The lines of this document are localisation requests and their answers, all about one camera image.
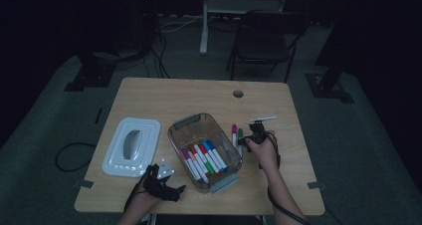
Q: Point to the grey tape piece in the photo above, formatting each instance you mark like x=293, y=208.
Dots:
x=87, y=184
x=315, y=185

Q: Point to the white table leg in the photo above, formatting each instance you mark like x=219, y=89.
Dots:
x=261, y=220
x=150, y=219

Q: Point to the white metal stand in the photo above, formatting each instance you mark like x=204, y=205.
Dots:
x=204, y=26

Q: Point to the purple marker pen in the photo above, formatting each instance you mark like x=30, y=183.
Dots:
x=186, y=154

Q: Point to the magenta marker pen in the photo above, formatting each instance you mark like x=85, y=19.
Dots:
x=234, y=132

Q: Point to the light green marker pen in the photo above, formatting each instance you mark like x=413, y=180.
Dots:
x=209, y=168

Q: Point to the red marker pen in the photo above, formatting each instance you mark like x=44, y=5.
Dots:
x=203, y=148

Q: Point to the light blue marker pen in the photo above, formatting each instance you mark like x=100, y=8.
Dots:
x=212, y=157

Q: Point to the black stand base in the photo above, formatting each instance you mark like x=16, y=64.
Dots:
x=93, y=75
x=326, y=89

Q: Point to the person's left hand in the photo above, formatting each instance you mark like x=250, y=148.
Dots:
x=142, y=203

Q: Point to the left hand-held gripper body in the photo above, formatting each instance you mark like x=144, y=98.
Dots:
x=154, y=186

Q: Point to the dark equipment with red light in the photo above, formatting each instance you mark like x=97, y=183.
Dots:
x=146, y=19

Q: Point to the dark blue marker pen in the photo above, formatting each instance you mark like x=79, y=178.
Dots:
x=217, y=155

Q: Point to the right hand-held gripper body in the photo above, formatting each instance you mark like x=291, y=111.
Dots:
x=257, y=133

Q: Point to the black folding chair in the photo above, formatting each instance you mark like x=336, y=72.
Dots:
x=262, y=45

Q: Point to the transparent grey storage box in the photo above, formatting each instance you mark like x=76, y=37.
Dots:
x=195, y=132

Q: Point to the brown marker pen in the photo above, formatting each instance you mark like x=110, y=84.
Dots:
x=192, y=148

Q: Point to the orange marker pen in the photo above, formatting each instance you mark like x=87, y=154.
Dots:
x=182, y=154

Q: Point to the peach marker pen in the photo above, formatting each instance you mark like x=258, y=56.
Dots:
x=198, y=170

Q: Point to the dark green marker pen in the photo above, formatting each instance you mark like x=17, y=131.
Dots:
x=240, y=135

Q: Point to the person's right hand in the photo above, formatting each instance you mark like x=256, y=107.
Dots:
x=267, y=155

